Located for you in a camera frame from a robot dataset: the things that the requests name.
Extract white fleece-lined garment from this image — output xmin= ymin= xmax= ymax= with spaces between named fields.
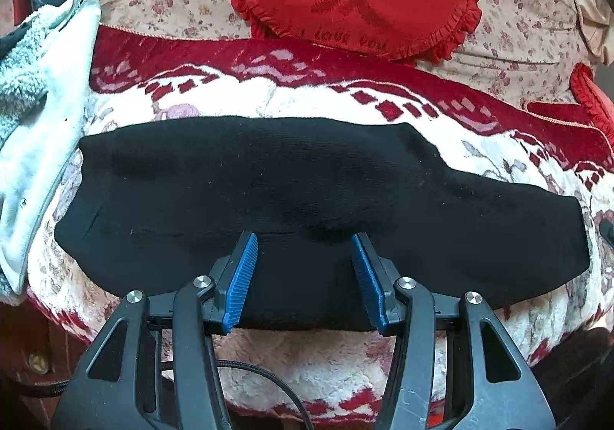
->
xmin=0 ymin=0 xmax=101 ymax=306

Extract beige cloth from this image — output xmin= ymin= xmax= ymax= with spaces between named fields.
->
xmin=566 ymin=0 xmax=614 ymax=67

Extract black cable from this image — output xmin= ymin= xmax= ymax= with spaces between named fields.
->
xmin=217 ymin=361 xmax=310 ymax=430

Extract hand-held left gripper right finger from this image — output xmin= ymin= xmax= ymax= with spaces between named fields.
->
xmin=351 ymin=232 xmax=557 ymax=430

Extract red and white plush blanket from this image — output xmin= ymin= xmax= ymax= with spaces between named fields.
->
xmin=26 ymin=25 xmax=614 ymax=418

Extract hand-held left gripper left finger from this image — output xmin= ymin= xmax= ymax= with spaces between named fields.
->
xmin=52 ymin=231 xmax=259 ymax=430

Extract black pants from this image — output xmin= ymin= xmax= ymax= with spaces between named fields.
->
xmin=54 ymin=116 xmax=592 ymax=331

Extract floral sofa back cushion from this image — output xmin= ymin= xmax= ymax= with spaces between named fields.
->
xmin=85 ymin=0 xmax=604 ymax=108

